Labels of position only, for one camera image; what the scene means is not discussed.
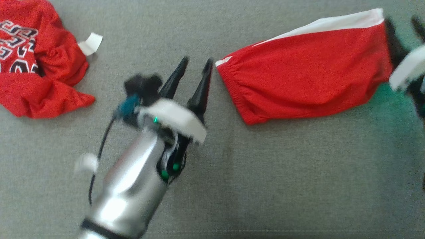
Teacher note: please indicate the grey fabric ottoman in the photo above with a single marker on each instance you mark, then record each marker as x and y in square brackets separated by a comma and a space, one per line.
[265, 172]

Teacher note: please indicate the red lettered jersey white sleeves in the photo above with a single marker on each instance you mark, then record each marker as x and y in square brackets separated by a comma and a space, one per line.
[49, 66]

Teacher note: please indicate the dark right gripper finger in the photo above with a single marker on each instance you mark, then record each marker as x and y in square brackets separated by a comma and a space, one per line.
[420, 28]
[395, 48]

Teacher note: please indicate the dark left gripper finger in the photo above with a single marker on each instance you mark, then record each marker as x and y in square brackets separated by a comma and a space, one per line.
[174, 81]
[202, 91]

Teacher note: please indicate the red shorts with white stripe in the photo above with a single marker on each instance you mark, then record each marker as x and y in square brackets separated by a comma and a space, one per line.
[308, 73]

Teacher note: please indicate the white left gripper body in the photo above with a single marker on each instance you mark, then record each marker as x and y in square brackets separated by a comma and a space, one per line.
[176, 118]

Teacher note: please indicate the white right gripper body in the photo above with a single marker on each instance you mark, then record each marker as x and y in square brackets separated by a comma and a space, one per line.
[410, 68]

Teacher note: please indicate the blue left camera plug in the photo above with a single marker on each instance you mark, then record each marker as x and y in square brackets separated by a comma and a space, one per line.
[127, 106]

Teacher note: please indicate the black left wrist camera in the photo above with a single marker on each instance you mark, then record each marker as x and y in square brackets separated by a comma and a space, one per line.
[144, 86]

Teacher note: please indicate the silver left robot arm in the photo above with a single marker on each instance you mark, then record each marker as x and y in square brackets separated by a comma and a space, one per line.
[129, 186]

